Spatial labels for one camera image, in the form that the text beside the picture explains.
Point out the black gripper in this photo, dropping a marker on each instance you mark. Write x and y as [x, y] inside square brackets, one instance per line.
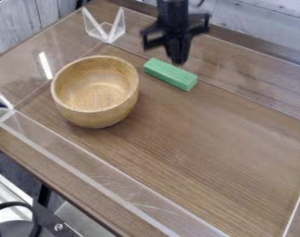
[173, 32]

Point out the green rectangular block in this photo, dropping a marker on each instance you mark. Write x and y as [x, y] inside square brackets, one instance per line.
[170, 74]

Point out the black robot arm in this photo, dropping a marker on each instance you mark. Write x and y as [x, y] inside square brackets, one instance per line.
[173, 7]

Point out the light wooden bowl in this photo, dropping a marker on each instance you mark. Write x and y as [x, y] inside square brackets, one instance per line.
[95, 91]

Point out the black table leg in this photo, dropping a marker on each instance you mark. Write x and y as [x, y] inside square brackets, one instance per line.
[44, 195]

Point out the clear acrylic corner bracket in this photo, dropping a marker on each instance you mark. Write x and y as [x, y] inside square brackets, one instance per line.
[106, 32]

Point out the clear acrylic tray wall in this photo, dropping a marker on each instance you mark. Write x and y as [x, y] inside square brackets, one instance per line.
[123, 205]

